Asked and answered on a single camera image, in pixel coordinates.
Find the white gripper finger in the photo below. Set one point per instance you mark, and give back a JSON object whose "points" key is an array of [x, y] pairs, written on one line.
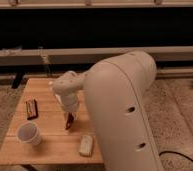
{"points": [[65, 116], [73, 115]]}

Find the white sponge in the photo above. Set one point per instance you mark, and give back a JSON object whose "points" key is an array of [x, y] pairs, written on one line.
{"points": [[86, 145]]}

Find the white paper cup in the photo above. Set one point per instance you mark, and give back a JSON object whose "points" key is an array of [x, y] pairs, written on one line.
{"points": [[29, 133]]}

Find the dark candy bar wrapper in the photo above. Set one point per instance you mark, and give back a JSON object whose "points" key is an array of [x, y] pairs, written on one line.
{"points": [[32, 109]]}

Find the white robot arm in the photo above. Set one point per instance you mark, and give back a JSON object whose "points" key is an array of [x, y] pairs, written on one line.
{"points": [[113, 90]]}

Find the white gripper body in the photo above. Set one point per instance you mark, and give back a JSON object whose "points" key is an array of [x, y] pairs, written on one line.
{"points": [[70, 103]]}

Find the wooden table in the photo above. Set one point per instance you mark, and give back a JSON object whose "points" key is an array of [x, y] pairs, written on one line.
{"points": [[58, 145]]}

